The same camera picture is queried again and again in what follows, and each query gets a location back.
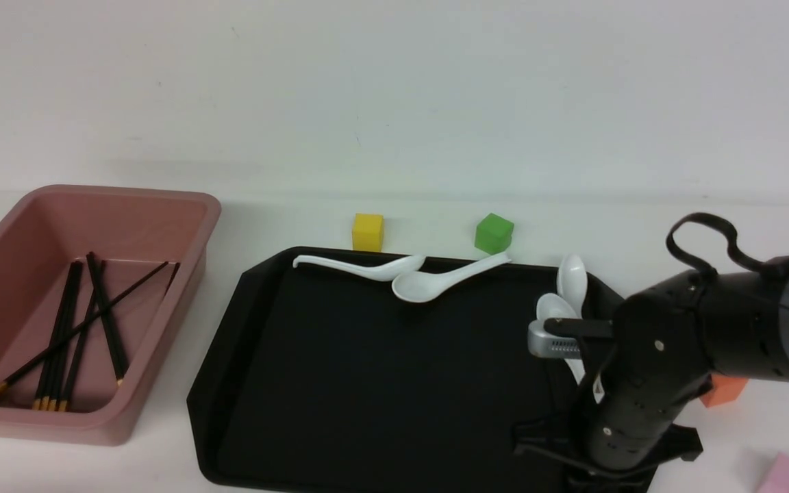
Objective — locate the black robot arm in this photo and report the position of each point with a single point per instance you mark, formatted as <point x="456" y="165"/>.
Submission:
<point x="657" y="353"/>

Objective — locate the black plastic tray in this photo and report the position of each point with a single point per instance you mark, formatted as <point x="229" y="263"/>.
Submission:
<point x="320" y="381"/>

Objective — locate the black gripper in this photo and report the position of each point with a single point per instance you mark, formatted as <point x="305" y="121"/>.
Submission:
<point x="567" y="442"/>

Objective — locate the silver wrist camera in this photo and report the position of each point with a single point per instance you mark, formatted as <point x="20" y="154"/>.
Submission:
<point x="579" y="329"/>

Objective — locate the green cube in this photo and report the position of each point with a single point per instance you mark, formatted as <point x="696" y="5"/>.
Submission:
<point x="493" y="234"/>

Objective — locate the white spoon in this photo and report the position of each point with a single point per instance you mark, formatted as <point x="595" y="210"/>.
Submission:
<point x="384" y="273"/>
<point x="572" y="286"/>
<point x="422" y="287"/>
<point x="553" y="307"/>

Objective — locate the long diagonal black chopstick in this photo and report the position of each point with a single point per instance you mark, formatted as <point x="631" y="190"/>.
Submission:
<point x="55" y="347"/>

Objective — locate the orange cube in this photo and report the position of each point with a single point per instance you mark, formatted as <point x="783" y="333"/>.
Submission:
<point x="723" y="390"/>

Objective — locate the yellow cube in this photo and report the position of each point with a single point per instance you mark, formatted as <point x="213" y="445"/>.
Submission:
<point x="368" y="232"/>

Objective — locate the pink plastic bin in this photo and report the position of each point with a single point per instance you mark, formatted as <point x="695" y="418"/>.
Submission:
<point x="132" y="230"/>

